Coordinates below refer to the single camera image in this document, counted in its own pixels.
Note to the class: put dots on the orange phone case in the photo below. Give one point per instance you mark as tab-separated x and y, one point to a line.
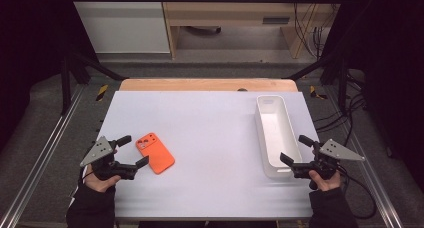
156	156

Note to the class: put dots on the white cabinet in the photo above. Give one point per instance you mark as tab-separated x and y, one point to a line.
123	28

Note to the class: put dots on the light wooden table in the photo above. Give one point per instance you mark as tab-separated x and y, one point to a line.
200	84

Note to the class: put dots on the white plastic bin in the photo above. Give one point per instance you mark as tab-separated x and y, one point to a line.
278	138

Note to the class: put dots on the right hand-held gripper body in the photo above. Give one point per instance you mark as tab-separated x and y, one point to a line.
330	154

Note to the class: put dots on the wooden desk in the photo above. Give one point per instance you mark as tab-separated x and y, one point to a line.
233	13

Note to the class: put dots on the yellow black tape strip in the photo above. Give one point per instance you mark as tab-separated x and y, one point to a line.
102	92
314	92

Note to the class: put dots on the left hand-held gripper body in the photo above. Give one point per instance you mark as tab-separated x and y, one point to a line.
100	152

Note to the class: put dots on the person's left hand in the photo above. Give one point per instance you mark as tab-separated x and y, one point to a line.
100	183

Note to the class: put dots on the black metal frame stand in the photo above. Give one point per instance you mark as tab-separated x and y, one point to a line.
66	84
341	84

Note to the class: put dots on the black curtain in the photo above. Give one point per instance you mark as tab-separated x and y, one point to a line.
26	54
393	71

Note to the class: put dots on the person's right hand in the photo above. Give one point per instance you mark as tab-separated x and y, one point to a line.
325	183

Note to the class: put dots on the aluminium rail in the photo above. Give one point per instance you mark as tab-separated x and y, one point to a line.
36	171
376	188

